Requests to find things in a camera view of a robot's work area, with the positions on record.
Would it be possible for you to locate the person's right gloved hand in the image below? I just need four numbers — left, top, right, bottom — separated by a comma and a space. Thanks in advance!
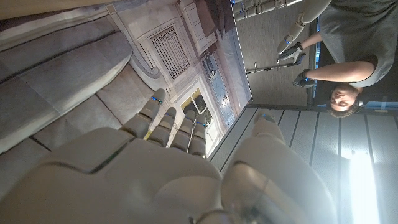
292, 68, 315, 88

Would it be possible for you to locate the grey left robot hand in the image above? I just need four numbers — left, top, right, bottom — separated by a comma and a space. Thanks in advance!
276, 21, 307, 54

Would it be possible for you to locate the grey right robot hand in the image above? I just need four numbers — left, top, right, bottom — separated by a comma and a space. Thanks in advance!
0, 88, 340, 224

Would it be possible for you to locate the person's left gloved hand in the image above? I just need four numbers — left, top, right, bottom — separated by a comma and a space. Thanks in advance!
278, 42, 307, 65

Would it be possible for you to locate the person's left forearm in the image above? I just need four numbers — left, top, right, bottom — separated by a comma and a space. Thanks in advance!
300, 32, 324, 50

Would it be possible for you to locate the person's right forearm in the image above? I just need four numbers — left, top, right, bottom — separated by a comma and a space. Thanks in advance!
306, 61, 379, 83

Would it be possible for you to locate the metal stand rod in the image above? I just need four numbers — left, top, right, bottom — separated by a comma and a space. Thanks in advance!
245, 60, 299, 75

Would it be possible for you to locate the person in jeans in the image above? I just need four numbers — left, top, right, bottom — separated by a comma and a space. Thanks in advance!
292, 0, 398, 119

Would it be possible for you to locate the printed living room backdrop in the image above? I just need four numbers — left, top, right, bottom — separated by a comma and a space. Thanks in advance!
0, 0, 253, 200

